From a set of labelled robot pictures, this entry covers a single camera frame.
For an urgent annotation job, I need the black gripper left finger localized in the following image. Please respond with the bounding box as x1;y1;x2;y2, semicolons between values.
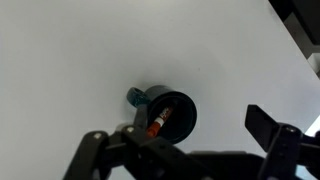
63;105;207;180

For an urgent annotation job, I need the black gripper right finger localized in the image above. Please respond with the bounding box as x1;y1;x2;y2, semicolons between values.
245;104;320;180

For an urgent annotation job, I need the orange white marker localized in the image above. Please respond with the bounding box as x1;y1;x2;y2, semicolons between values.
147;107;173;137

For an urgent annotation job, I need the dark blue speckled mug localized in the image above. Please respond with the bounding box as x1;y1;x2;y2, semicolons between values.
126;85;197;144

